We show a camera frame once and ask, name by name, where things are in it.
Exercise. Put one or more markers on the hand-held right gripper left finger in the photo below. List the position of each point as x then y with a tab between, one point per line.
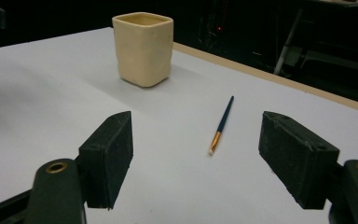
108	161

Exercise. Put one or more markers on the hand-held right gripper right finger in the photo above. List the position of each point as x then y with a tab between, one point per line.
295	158

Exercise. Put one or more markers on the dark blue paintbrush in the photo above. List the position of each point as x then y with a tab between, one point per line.
224	119

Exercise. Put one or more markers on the small wooden cup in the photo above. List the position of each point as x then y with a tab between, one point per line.
143	53

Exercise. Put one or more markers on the white paper sheet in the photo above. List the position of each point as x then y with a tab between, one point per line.
59	93

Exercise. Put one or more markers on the wooden table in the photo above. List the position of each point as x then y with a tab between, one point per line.
261	71

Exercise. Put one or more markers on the black folding chair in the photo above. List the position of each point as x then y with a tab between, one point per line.
338	57

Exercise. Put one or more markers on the white metal table leg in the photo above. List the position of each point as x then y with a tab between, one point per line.
287	42

